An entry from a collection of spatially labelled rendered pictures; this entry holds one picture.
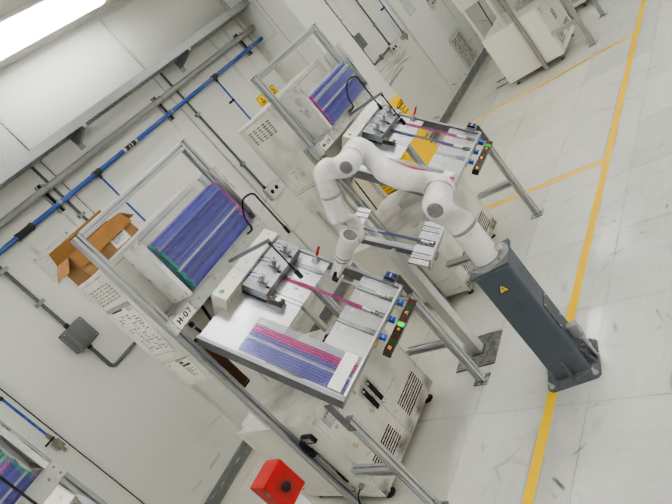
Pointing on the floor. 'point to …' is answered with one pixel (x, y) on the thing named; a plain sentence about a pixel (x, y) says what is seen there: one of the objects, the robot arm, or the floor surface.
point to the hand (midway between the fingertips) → (336, 277)
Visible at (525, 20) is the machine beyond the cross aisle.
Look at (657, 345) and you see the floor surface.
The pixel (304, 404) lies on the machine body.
